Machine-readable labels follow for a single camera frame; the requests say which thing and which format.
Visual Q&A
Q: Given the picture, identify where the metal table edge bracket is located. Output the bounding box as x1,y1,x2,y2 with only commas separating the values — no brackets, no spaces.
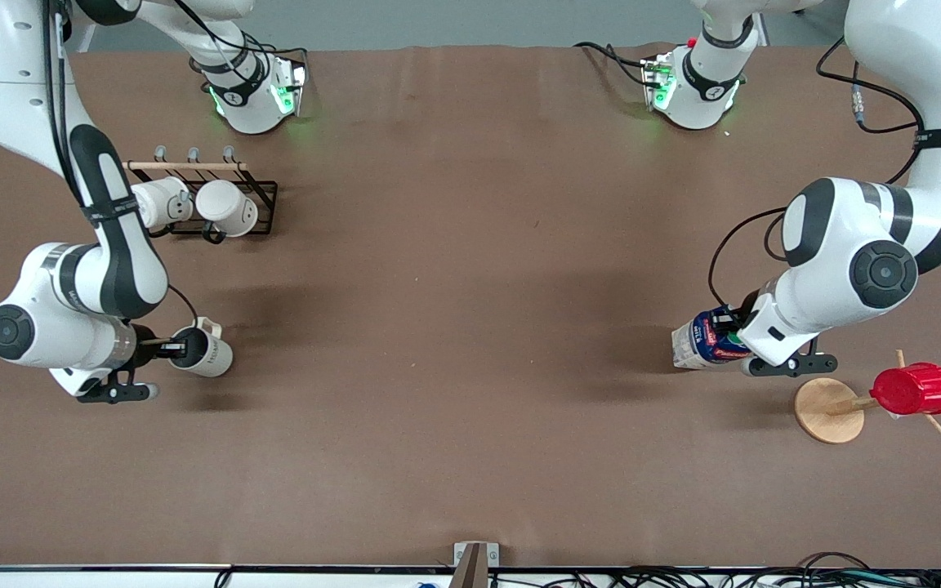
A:
453,541,500,588

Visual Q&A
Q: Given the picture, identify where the white mug with flat base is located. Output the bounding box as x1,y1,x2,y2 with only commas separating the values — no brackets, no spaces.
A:
132,177,194,231

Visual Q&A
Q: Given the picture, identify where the black right base cable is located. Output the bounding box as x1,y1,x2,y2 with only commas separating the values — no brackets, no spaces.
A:
240,31,310,68

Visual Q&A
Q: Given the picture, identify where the black base cable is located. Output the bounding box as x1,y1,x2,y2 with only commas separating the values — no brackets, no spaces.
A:
240,31,310,68
574,41,653,87

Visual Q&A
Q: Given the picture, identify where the blue white milk carton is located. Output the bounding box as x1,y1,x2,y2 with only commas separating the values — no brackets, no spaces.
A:
671,306,757,371

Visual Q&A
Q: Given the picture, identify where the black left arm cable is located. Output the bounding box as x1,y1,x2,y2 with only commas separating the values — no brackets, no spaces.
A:
707,37,926,308

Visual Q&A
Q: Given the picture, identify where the white mug with black handle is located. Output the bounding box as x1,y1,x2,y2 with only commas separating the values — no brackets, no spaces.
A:
195,180,259,238

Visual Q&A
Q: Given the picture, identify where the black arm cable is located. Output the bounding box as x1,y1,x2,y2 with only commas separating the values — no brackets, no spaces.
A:
44,0,202,327
707,37,926,308

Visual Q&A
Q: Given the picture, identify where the black wire mug rack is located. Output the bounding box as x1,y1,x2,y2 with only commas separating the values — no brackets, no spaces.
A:
122,145,279,244

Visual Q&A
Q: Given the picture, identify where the grey ceramic mug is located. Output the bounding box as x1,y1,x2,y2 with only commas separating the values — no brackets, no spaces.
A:
167,317,234,378

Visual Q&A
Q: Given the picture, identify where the wooden mug tree stand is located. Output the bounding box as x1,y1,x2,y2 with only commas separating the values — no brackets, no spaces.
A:
794,350,941,445

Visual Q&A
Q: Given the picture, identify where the red plastic cup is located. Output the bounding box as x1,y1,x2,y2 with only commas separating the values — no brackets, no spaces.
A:
871,363,941,417

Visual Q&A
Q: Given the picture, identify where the black left base cable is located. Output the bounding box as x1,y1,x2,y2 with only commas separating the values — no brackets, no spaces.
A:
574,41,653,87

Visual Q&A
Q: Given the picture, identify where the black cable bundle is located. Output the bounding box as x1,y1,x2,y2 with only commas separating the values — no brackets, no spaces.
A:
601,551,941,588

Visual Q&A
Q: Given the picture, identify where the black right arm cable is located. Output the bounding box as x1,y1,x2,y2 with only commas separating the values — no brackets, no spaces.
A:
44,0,202,327

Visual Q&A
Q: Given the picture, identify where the green lit right base panel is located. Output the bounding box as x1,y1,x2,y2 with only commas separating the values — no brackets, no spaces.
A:
270,61,308,117

